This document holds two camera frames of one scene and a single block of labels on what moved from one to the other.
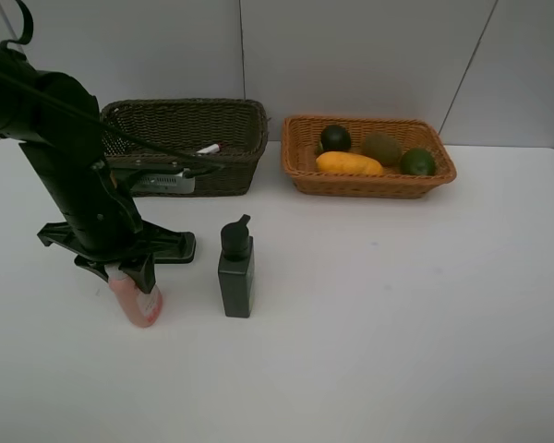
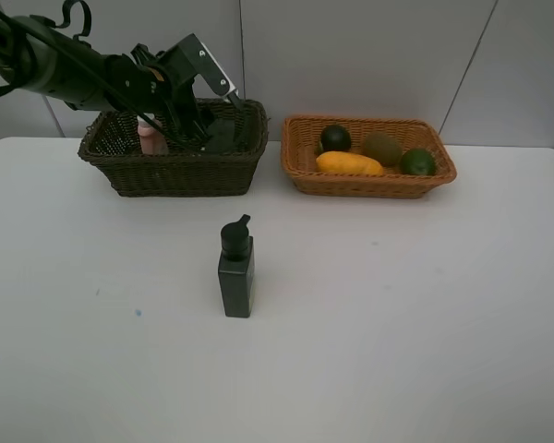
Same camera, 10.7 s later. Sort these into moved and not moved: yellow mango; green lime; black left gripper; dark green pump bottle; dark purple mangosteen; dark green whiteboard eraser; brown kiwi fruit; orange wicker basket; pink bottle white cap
Moved: black left gripper; dark green whiteboard eraser; pink bottle white cap
Not moved: orange wicker basket; yellow mango; green lime; dark purple mangosteen; brown kiwi fruit; dark green pump bottle
